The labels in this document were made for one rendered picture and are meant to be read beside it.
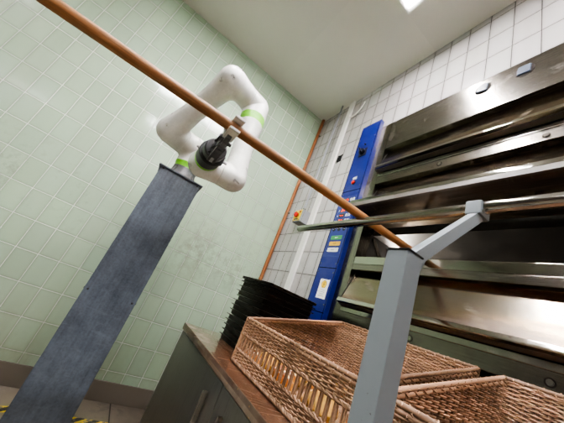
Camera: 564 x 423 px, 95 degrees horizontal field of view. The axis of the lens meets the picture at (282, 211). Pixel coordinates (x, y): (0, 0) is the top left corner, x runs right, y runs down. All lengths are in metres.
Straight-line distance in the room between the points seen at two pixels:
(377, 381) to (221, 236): 1.66
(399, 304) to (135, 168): 1.76
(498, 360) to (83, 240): 1.92
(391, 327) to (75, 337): 1.16
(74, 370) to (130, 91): 1.60
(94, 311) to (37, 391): 0.29
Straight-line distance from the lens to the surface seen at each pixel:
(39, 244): 1.91
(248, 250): 2.04
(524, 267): 1.07
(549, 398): 0.95
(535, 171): 1.03
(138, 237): 1.30
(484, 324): 1.03
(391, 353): 0.44
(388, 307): 0.45
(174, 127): 1.38
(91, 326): 1.33
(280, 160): 0.77
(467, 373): 0.95
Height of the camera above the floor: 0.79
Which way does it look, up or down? 20 degrees up
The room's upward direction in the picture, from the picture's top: 22 degrees clockwise
